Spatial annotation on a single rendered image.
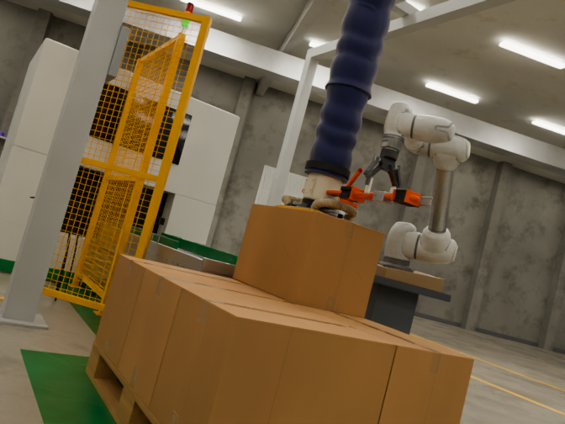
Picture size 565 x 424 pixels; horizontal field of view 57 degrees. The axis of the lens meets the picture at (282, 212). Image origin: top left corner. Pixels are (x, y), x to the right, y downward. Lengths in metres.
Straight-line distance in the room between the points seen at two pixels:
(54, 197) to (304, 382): 2.03
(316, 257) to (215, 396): 0.98
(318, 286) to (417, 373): 0.63
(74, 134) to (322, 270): 1.66
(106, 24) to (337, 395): 2.46
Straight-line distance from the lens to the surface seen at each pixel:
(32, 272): 3.21
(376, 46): 2.72
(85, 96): 3.23
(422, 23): 5.25
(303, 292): 2.24
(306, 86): 6.46
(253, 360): 1.46
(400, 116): 2.30
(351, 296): 2.39
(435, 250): 3.04
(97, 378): 2.45
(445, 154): 2.81
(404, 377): 1.83
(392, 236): 3.10
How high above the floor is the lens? 0.73
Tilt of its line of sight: 5 degrees up
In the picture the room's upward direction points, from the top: 15 degrees clockwise
